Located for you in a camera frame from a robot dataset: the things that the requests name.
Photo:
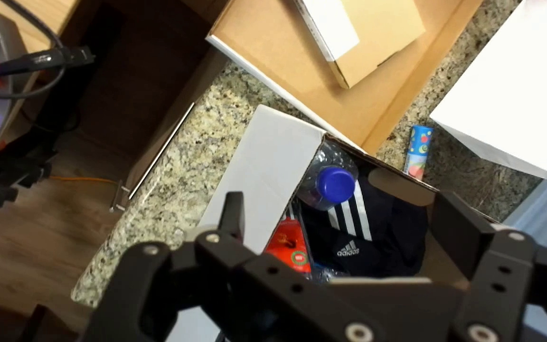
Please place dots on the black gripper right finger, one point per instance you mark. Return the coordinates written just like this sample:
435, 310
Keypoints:
494, 266

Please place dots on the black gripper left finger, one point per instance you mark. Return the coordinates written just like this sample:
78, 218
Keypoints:
236, 291

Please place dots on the white cardboard storage box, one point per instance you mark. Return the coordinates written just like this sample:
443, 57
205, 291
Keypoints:
266, 163

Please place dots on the small brown cardboard box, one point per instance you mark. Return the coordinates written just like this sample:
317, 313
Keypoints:
374, 38

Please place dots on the white paper stack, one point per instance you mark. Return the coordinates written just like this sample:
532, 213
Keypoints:
542, 218

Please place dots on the blue and white carton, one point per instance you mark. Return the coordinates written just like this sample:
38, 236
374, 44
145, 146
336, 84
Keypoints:
418, 150

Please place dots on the white paper shopping bag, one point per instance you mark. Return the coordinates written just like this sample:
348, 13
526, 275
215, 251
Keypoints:
521, 82

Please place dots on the flat brown cardboard tray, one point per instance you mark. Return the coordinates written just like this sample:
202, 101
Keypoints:
285, 57

